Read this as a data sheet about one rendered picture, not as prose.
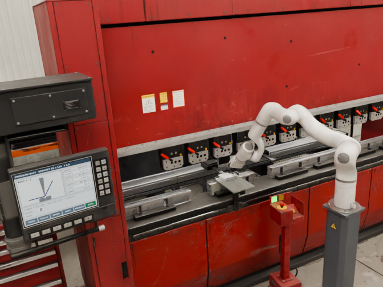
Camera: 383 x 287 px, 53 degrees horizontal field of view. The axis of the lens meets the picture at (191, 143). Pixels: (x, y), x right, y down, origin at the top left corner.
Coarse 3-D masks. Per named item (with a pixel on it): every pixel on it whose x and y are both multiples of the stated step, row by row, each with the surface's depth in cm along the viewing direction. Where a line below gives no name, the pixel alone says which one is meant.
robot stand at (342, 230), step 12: (324, 204) 241; (336, 216) 234; (348, 216) 228; (336, 228) 237; (348, 228) 233; (336, 240) 239; (348, 240) 236; (324, 252) 252; (336, 252) 241; (348, 252) 240; (324, 264) 253; (336, 264) 243; (348, 264) 243; (324, 276) 255; (336, 276) 245; (348, 276) 247
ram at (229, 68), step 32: (128, 32) 228; (160, 32) 236; (192, 32) 245; (224, 32) 255; (256, 32) 266; (288, 32) 278; (320, 32) 291; (352, 32) 305; (128, 64) 233; (160, 64) 242; (192, 64) 251; (224, 64) 262; (256, 64) 273; (288, 64) 286; (320, 64) 299; (352, 64) 314; (128, 96) 238; (192, 96) 258; (224, 96) 269; (256, 96) 281; (288, 96) 294; (320, 96) 309; (352, 96) 324; (128, 128) 244; (160, 128) 254; (192, 128) 265
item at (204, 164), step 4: (208, 160) 315; (212, 160) 314; (204, 164) 311; (208, 164) 307; (212, 164) 309; (216, 164) 309; (204, 168) 311; (208, 168) 307; (212, 168) 307; (216, 168) 306; (220, 172) 298
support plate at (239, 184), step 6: (234, 174) 293; (216, 180) 286; (222, 180) 285; (234, 180) 284; (240, 180) 283; (228, 186) 274; (234, 186) 274; (240, 186) 273; (246, 186) 273; (252, 186) 272; (234, 192) 266
